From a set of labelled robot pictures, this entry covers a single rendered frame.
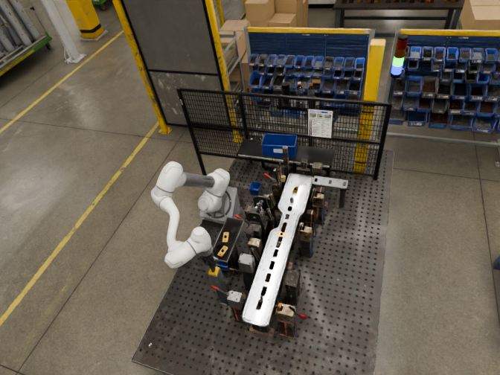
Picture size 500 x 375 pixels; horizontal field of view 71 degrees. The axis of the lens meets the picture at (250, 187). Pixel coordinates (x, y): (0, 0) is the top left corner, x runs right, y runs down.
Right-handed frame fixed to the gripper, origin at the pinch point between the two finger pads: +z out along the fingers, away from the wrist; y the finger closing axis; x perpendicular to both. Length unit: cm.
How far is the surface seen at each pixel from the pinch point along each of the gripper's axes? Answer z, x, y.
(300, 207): 19, 78, 41
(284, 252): 19, 34, 40
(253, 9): 23, 491, -132
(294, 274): 16, 17, 51
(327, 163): 16, 130, 55
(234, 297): 13.3, -10.5, 16.9
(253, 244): 11.0, 30.6, 17.5
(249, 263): 8.5, 13.4, 20.6
